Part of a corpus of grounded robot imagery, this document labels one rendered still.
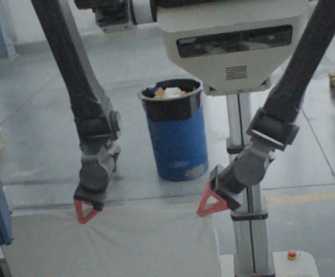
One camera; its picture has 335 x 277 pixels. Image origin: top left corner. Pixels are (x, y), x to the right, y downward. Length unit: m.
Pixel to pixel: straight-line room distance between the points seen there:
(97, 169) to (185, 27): 0.49
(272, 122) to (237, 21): 0.39
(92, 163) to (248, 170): 0.29
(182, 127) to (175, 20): 2.01
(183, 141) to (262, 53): 1.99
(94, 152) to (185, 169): 2.46
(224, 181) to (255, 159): 0.12
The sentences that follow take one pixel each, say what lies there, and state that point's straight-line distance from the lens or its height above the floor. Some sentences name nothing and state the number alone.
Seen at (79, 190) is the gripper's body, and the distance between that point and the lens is 0.98.
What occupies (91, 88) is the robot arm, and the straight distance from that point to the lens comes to 0.87.
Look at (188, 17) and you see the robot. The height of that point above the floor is 1.41.
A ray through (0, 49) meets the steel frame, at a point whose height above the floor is 0.19.
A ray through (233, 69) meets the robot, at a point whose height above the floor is 1.23.
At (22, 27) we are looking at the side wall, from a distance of 9.75.
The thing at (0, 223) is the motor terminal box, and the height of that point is 1.26.
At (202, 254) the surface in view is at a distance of 1.05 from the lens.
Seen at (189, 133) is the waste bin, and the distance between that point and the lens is 3.22.
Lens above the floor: 1.59
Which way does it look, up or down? 23 degrees down
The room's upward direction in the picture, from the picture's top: 9 degrees counter-clockwise
